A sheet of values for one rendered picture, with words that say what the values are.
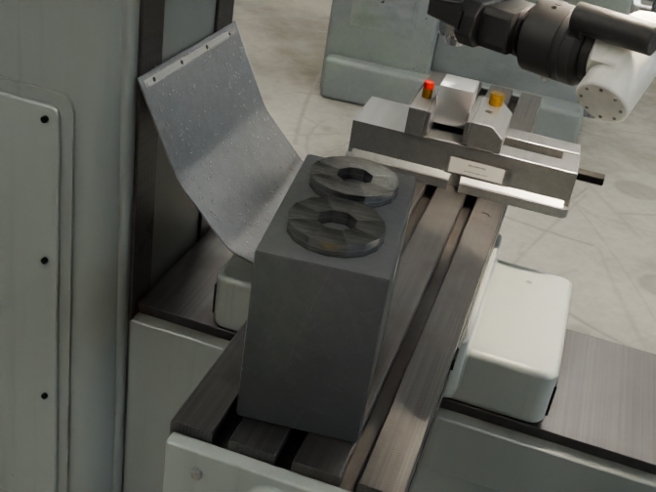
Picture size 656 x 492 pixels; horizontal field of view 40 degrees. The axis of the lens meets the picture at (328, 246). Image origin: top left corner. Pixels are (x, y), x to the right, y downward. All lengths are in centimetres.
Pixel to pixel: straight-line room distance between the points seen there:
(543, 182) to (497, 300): 19
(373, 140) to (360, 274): 65
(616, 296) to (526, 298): 184
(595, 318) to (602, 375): 162
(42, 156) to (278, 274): 55
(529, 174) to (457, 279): 28
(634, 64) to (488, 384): 46
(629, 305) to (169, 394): 204
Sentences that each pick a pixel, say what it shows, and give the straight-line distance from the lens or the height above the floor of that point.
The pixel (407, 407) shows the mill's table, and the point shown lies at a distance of 93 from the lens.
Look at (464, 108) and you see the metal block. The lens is 139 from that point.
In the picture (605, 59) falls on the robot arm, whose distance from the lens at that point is 107.
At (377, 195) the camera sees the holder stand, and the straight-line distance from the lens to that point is 87.
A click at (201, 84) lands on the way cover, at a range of 133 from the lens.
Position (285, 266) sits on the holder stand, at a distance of 78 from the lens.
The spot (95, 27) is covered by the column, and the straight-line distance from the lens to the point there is 118.
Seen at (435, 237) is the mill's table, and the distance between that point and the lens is 125.
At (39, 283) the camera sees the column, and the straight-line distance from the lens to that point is 136.
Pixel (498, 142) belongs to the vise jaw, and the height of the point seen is 103.
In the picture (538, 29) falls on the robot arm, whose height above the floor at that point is 125.
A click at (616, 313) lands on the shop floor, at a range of 311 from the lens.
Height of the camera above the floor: 152
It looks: 30 degrees down
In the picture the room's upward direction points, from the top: 9 degrees clockwise
